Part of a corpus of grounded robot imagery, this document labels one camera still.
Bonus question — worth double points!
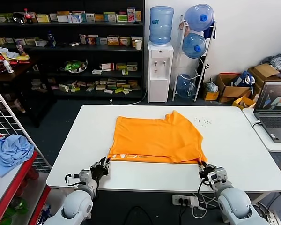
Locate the black shiny helmet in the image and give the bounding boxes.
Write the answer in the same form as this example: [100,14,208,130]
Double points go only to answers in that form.
[12,13,26,24]

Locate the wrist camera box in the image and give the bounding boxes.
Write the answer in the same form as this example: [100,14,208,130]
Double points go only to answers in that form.
[208,166,228,185]
[79,169,92,182]

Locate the white wire grid panel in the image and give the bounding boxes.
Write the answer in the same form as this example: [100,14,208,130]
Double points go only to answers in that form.
[0,79,52,170]

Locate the cardboard box with flaps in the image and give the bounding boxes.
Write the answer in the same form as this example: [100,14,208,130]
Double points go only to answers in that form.
[247,63,281,94]

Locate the clear plastic bag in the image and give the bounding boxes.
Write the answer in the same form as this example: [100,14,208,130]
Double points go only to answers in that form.
[205,78,219,93]

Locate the red white cart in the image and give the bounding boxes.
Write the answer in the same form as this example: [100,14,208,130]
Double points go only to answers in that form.
[0,135,52,225]

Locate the white power strip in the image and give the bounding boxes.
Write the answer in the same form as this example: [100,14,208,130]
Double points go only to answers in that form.
[172,194,200,208]

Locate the white metal jug rack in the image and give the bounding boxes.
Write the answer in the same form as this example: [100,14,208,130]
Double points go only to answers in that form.
[172,14,218,103]

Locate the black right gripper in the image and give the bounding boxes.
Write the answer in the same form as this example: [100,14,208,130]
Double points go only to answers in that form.
[198,161,215,186]

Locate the blue bag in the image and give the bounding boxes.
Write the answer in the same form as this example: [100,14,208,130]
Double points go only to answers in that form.
[231,70,257,88]

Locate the white water dispenser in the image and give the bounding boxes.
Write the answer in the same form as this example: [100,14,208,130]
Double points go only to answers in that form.
[147,42,174,104]

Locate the red orange medicine box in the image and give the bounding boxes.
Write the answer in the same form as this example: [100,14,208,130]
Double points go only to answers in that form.
[86,35,99,45]

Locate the blue water jug with label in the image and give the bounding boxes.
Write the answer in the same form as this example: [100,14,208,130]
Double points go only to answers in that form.
[149,6,175,45]

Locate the green plastic bottle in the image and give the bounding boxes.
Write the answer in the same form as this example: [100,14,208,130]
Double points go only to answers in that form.
[10,196,29,215]

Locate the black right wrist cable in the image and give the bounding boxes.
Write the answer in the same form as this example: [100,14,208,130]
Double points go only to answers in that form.
[197,177,213,200]

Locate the grey laptop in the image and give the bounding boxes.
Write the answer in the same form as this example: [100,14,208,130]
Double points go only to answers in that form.
[253,81,281,143]

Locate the black floor cable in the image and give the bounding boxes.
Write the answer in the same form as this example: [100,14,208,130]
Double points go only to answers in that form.
[125,205,154,225]

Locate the scattered dark crumbs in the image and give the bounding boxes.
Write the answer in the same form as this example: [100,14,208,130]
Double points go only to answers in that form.
[193,117,211,127]

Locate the white cable bundle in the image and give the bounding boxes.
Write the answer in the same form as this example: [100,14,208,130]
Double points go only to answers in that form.
[192,187,222,218]

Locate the large open cardboard box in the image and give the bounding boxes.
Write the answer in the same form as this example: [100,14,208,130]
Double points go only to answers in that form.
[215,73,251,103]

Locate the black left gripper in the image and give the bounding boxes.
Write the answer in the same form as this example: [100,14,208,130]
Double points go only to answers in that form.
[90,157,112,181]

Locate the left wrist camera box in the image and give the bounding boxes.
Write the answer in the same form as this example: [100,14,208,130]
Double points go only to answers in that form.
[79,169,92,182]

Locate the light blue cloth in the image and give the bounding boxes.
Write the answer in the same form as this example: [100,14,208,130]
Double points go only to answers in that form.
[0,135,35,178]

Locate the blue white medicine box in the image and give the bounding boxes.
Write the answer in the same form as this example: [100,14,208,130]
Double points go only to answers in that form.
[67,13,83,23]

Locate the cola bottle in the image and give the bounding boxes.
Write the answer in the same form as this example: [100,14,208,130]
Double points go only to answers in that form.
[23,8,34,24]

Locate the purple bottle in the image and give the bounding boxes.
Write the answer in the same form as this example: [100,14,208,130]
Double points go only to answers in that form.
[15,41,26,56]

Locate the orange t-shirt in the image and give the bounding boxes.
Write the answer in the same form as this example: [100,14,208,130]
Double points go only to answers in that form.
[107,110,208,165]

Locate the dark wooden table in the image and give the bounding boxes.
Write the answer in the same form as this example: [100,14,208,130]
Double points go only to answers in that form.
[0,56,46,128]

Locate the blue drink bottle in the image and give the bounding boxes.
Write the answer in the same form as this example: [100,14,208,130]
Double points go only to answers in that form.
[47,30,56,48]

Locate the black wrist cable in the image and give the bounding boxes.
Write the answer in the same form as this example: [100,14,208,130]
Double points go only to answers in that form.
[65,172,81,187]
[197,177,213,200]

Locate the bowl with green contents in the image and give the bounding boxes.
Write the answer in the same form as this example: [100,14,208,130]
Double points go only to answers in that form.
[59,59,89,74]

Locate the black shelving unit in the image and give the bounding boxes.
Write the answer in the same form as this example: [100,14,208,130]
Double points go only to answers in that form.
[0,0,146,100]

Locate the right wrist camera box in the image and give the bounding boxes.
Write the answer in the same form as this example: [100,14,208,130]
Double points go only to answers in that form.
[208,166,228,185]

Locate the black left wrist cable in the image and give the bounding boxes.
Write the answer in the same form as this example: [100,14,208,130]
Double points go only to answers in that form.
[65,172,81,187]

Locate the open yellow box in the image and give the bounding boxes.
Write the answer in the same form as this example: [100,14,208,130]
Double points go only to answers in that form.
[231,95,257,111]

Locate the red snack packets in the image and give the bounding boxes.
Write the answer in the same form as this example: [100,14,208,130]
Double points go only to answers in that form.
[0,55,17,72]

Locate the tan hanging item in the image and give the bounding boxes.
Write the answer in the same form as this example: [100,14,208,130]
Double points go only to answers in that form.
[179,20,190,36]

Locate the white dispenser power cable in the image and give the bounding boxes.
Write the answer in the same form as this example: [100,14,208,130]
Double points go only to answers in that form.
[109,88,148,105]

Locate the pink medicine box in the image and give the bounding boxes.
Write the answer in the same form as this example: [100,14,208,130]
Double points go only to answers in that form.
[127,7,136,22]

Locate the grey clothes pile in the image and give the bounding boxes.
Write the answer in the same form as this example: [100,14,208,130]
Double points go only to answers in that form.
[262,52,281,79]

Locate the white paper sheets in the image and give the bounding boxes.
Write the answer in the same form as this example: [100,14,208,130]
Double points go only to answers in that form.
[0,46,19,59]

